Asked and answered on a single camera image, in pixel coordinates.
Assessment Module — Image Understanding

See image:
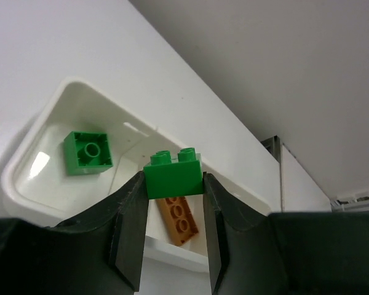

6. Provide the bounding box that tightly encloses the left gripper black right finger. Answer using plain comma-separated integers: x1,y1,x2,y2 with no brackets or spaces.
203,173,369,294

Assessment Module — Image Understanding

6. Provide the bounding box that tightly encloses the brown lego brick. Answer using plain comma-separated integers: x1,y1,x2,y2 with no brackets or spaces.
156,197,199,246

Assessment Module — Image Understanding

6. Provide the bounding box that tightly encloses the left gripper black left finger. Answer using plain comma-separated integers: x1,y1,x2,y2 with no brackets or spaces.
0,172,149,294

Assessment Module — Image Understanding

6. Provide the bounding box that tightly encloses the green lego brick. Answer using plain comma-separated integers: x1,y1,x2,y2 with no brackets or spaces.
63,131,113,176
143,147,204,200

